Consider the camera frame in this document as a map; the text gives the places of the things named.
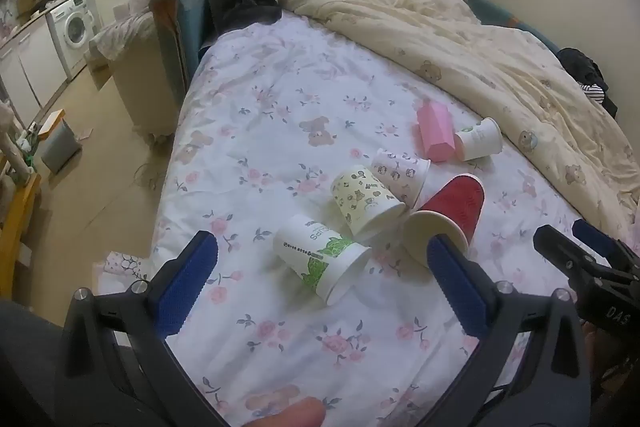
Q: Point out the cream bear-print quilt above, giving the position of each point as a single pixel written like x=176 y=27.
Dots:
x=450 y=37

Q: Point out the yellow patterned paper cup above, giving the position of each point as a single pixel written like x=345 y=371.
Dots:
x=362 y=197

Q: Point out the small white green-print cup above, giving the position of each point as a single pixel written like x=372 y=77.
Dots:
x=480 y=138

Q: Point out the white patterned cloth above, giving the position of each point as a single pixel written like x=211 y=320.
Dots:
x=125 y=264

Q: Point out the white washing machine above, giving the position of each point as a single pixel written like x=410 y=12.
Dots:
x=75 y=27

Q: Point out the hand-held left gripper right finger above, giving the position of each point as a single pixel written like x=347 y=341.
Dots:
x=457 y=289

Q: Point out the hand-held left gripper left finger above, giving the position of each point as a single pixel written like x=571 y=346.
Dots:
x=187 y=284

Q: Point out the yellow wooden chair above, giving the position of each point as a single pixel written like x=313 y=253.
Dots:
x=17 y=212

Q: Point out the white kitchen cabinet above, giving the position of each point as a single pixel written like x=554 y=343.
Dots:
x=35 y=57

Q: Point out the white bear-pattern paper cup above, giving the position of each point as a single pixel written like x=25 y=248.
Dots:
x=400 y=169

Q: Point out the striped cloth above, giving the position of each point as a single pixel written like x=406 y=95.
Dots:
x=594 y=93

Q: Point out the black garment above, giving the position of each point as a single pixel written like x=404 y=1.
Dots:
x=582 y=64

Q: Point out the red paper cup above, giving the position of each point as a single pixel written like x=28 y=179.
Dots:
x=457 y=202

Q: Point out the grey trash bin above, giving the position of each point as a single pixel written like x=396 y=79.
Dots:
x=60 y=149

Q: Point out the floral bed sheet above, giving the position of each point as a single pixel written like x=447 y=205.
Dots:
x=280 y=107

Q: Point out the teal armchair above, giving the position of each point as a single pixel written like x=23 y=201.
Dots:
x=175 y=22

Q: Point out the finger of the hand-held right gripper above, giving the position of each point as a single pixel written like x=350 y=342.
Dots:
x=595 y=237
x=555 y=244

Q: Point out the pink faceted cup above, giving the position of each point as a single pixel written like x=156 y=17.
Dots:
x=434 y=132

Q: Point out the teal pillow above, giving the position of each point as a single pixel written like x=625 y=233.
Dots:
x=492 y=9

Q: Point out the large white green-print cup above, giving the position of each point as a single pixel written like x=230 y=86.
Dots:
x=310 y=252

